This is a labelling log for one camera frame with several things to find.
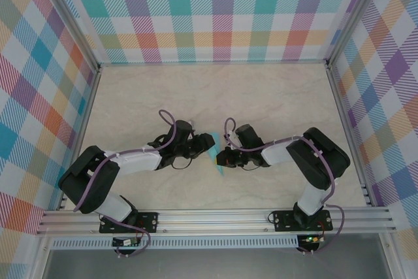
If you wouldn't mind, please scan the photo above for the teal cloth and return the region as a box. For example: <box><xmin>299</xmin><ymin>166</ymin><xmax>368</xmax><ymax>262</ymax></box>
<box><xmin>204</xmin><ymin>131</ymin><xmax>226</xmax><ymax>177</ymax></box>

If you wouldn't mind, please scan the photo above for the grey metal sheet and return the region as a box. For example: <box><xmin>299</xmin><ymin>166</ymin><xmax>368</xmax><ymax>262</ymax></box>
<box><xmin>42</xmin><ymin>246</ymin><xmax>393</xmax><ymax>279</ymax></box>

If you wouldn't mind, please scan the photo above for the small left circuit board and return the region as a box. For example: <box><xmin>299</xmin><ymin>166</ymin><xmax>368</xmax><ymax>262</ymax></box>
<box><xmin>112</xmin><ymin>237</ymin><xmax>142</xmax><ymax>248</ymax></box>

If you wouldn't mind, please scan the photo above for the thin black right gripper wire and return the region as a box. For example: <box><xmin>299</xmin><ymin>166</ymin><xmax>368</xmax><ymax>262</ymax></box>
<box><xmin>240</xmin><ymin>161</ymin><xmax>263</xmax><ymax>172</ymax></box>

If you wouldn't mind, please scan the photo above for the thin black gripper wire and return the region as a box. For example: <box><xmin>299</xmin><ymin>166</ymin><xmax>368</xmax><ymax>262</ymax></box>
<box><xmin>240</xmin><ymin>161</ymin><xmax>263</xmax><ymax>172</ymax></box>
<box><xmin>171</xmin><ymin>157</ymin><xmax>193</xmax><ymax>171</ymax></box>

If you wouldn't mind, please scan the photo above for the thin black left gripper wire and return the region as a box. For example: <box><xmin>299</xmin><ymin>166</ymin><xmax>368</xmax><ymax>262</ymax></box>
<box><xmin>171</xmin><ymin>157</ymin><xmax>193</xmax><ymax>171</ymax></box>

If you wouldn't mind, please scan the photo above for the wide aluminium mounting rail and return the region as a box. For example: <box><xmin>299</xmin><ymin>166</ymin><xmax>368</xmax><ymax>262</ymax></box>
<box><xmin>35</xmin><ymin>206</ymin><xmax>398</xmax><ymax>236</ymax></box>

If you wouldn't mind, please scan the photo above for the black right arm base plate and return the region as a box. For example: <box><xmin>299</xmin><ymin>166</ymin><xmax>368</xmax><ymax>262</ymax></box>
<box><xmin>273</xmin><ymin>210</ymin><xmax>333</xmax><ymax>233</ymax></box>

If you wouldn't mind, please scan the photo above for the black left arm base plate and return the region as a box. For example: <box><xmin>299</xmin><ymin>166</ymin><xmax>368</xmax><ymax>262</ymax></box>
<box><xmin>99</xmin><ymin>212</ymin><xmax>160</xmax><ymax>234</ymax></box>

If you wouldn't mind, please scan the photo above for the slotted grey cable tray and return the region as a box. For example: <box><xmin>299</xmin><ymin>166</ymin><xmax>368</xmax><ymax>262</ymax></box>
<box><xmin>50</xmin><ymin>238</ymin><xmax>300</xmax><ymax>250</ymax></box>

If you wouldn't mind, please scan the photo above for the aluminium rear frame rail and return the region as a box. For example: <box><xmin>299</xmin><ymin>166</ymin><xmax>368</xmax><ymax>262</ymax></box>
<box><xmin>97</xmin><ymin>58</ymin><xmax>329</xmax><ymax>68</ymax></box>

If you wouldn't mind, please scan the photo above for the aluminium left side rail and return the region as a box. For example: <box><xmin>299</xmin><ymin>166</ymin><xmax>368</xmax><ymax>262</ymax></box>
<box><xmin>57</xmin><ymin>66</ymin><xmax>103</xmax><ymax>212</ymax></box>

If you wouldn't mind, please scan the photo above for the aluminium right side rail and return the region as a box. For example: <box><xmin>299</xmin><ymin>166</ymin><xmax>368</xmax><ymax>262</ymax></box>
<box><xmin>326</xmin><ymin>63</ymin><xmax>376</xmax><ymax>207</ymax></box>

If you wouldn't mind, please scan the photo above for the aluminium left frame post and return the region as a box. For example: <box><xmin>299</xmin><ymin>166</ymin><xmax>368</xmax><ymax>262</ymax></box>
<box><xmin>34</xmin><ymin>0</ymin><xmax>102</xmax><ymax>71</ymax></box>

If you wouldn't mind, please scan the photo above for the aluminium frame post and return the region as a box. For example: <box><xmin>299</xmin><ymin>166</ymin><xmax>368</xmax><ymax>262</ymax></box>
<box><xmin>34</xmin><ymin>0</ymin><xmax>102</xmax><ymax>71</ymax></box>
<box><xmin>325</xmin><ymin>0</ymin><xmax>386</xmax><ymax>68</ymax></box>

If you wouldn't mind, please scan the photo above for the aluminium right frame post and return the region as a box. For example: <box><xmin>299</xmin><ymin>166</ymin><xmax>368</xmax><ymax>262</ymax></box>
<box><xmin>325</xmin><ymin>0</ymin><xmax>386</xmax><ymax>68</ymax></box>

